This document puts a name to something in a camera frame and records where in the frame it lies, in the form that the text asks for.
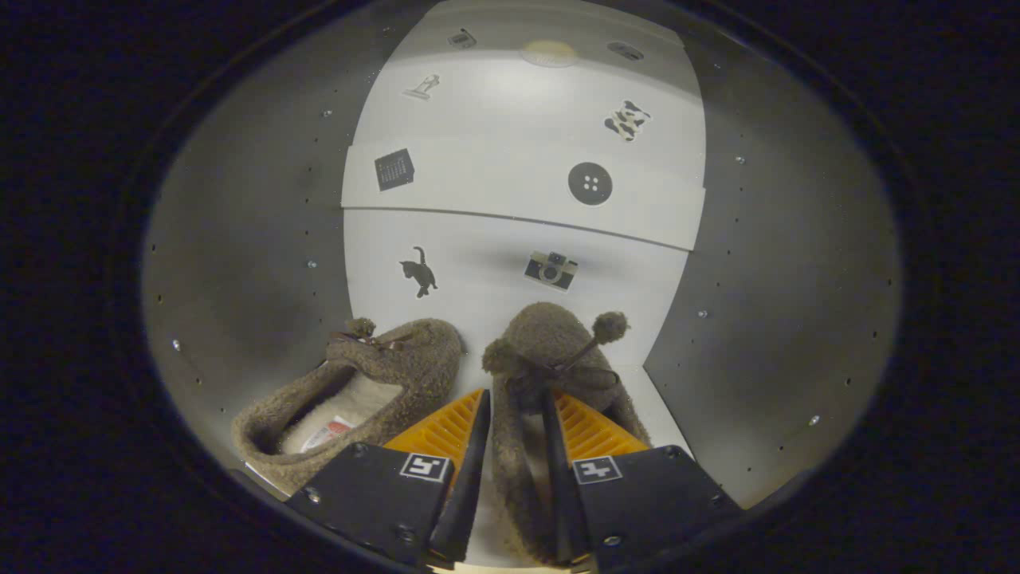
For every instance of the grey shoe cabinet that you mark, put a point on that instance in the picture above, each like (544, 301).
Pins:
(239, 239)

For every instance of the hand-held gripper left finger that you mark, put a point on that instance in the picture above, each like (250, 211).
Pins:
(470, 494)

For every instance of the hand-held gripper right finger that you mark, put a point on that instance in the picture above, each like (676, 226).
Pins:
(567, 510)

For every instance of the brown fuzzy shoe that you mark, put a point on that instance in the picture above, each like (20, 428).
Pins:
(422, 359)
(550, 343)

